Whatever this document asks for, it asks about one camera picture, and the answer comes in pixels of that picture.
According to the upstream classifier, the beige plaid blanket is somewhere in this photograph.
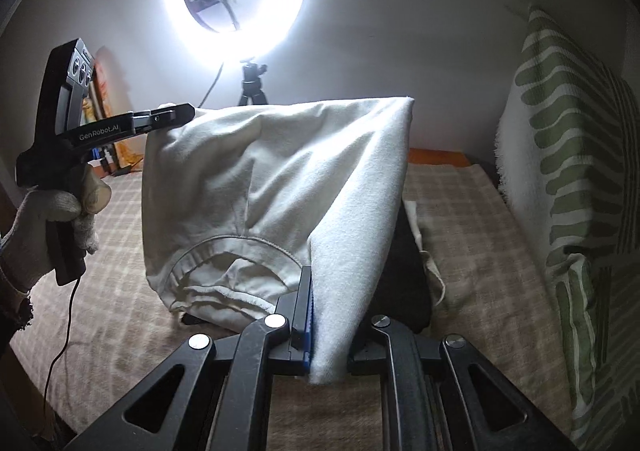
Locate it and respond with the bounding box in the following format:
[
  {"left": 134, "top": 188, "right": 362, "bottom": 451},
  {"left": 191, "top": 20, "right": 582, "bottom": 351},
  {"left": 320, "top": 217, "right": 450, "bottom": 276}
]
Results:
[{"left": 10, "top": 164, "right": 573, "bottom": 451}]

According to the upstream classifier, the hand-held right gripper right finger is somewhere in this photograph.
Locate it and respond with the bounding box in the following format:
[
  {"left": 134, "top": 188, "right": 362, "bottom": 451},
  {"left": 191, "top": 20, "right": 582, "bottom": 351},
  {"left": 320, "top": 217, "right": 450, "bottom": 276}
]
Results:
[{"left": 347, "top": 313, "right": 578, "bottom": 451}]

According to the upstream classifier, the person's left forearm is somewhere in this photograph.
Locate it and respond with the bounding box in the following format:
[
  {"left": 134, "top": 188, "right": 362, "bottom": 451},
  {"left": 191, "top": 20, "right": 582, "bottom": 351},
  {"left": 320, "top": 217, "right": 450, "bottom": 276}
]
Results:
[{"left": 0, "top": 276, "right": 36, "bottom": 362}]

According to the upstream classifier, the person's left hand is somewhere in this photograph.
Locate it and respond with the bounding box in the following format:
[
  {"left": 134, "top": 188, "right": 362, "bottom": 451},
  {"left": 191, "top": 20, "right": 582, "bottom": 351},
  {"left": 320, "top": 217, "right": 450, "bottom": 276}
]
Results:
[{"left": 0, "top": 164, "right": 113, "bottom": 294}]

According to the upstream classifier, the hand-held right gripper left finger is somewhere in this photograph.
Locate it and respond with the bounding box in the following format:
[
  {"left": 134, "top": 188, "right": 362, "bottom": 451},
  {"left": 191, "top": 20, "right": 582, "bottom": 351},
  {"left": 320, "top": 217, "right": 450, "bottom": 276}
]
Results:
[{"left": 62, "top": 266, "right": 315, "bottom": 451}]

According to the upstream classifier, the white t-shirt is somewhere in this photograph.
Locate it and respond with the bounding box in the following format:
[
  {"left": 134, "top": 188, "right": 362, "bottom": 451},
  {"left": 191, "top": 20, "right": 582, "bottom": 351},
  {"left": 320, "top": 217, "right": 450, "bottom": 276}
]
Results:
[{"left": 141, "top": 95, "right": 417, "bottom": 386}]

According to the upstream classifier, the orange leaf print sheet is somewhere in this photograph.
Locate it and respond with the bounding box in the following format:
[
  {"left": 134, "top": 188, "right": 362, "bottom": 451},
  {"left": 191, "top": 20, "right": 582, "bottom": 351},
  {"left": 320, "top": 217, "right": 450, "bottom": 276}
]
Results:
[{"left": 407, "top": 147, "right": 471, "bottom": 167}]

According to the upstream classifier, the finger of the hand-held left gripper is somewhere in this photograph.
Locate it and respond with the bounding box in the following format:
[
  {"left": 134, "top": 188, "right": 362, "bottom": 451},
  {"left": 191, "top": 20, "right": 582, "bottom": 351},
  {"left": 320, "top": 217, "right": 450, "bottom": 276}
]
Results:
[{"left": 131, "top": 102, "right": 197, "bottom": 134}]

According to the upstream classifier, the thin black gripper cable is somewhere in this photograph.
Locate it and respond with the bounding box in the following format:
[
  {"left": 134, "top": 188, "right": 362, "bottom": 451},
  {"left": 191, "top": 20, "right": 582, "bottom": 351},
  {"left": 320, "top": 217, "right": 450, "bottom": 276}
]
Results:
[{"left": 42, "top": 276, "right": 81, "bottom": 437}]

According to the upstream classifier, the green striped white pillow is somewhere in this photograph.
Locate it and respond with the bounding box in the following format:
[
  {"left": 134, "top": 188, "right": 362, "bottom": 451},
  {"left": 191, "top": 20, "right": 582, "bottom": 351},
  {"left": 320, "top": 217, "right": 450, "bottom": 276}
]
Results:
[{"left": 495, "top": 5, "right": 640, "bottom": 451}]

